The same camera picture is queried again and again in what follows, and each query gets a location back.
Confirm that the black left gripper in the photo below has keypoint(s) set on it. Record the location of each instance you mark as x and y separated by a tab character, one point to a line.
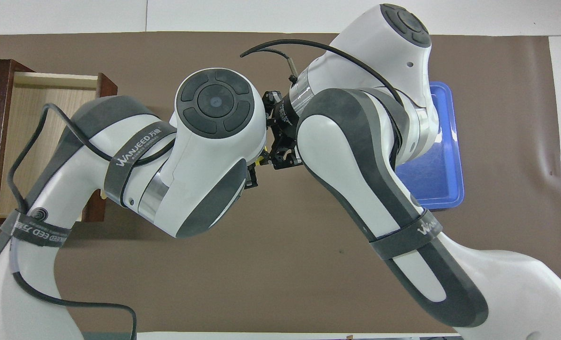
252	178

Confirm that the wooden drawer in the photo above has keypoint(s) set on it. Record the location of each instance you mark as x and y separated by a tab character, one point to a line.
30	118

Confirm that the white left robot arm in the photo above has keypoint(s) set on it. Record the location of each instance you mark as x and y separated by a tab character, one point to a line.
205	165

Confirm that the brown paper table mat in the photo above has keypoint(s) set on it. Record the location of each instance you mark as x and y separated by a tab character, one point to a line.
261	264

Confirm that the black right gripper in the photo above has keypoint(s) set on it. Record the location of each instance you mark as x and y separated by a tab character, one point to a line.
286	118

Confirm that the blue plastic tray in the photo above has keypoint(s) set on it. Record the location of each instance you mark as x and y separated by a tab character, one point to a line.
446	179

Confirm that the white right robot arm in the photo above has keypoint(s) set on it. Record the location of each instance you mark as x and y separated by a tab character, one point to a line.
356	165

